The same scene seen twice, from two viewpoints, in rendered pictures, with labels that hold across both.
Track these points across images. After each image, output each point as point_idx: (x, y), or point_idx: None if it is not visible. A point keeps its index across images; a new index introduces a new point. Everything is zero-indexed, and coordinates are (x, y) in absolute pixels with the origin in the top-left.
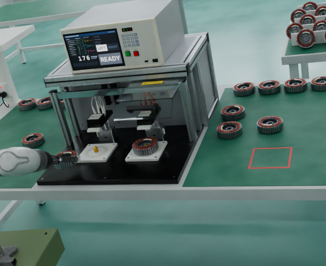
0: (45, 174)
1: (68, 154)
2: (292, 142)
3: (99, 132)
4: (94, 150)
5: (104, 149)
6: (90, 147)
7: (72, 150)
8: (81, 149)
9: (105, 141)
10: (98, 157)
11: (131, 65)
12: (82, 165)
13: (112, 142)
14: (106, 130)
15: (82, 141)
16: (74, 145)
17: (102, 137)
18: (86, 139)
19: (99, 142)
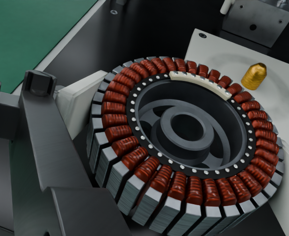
0: (6, 149)
1: (197, 97)
2: None
3: (246, 0)
4: (249, 79)
5: (277, 86)
6: (214, 49)
7: (229, 78)
8: (169, 40)
9: (242, 38)
10: (276, 124)
11: None
12: (210, 151)
13: (270, 53)
14: (275, 5)
15: (159, 4)
16: (135, 10)
17: (242, 22)
18: (170, 0)
19: (224, 34)
